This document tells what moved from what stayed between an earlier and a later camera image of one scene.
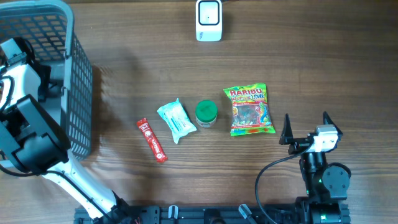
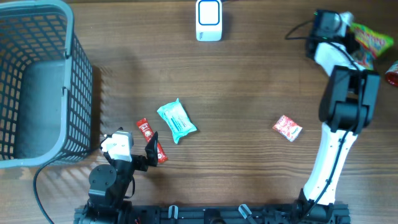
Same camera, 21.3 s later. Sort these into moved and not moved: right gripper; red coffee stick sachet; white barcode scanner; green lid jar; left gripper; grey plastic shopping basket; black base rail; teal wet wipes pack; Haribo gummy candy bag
Moved: right gripper; green lid jar; Haribo gummy candy bag; left gripper
Not moved: teal wet wipes pack; black base rail; grey plastic shopping basket; red coffee stick sachet; white barcode scanner
